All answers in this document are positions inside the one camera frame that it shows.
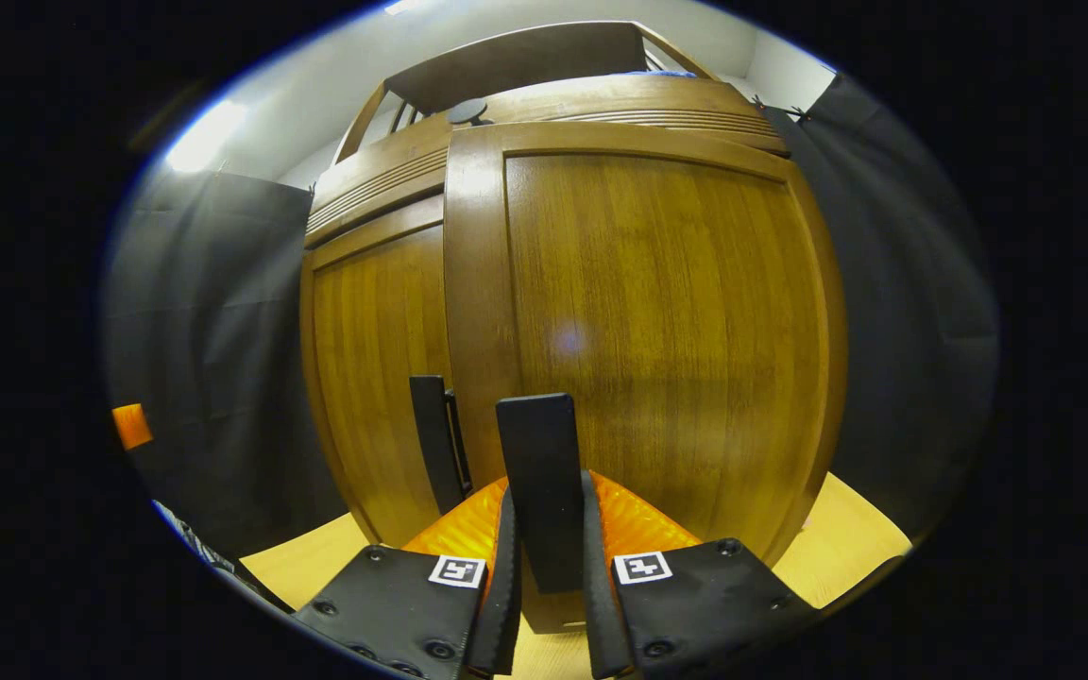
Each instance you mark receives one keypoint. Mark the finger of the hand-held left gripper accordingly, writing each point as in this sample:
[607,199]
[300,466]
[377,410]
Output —
[131,425]

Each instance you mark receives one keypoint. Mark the wooden drawer with black knob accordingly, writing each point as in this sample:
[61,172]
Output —
[601,99]

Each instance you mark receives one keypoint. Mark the wooden double-door shoe cabinet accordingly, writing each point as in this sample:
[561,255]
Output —
[525,57]

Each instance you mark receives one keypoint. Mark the small ceiling light panel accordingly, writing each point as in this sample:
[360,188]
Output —
[204,137]

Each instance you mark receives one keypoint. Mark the blue folded towel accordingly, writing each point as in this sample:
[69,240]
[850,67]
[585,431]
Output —
[643,73]

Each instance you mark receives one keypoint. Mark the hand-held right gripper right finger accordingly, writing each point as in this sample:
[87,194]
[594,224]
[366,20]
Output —
[601,586]

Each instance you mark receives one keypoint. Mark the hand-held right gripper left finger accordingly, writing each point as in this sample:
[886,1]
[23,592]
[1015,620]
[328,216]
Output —
[506,586]

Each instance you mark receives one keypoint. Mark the wooden cabinet door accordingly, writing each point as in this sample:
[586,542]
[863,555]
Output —
[676,331]
[374,378]

